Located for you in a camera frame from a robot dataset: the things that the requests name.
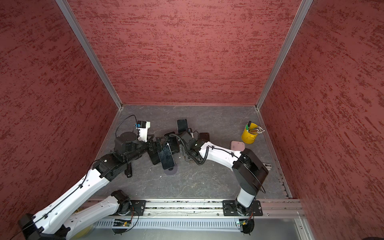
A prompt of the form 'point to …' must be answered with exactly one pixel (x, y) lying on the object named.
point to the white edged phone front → (166, 156)
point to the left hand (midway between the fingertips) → (160, 139)
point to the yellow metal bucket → (246, 136)
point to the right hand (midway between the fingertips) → (188, 150)
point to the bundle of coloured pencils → (258, 130)
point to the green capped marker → (247, 127)
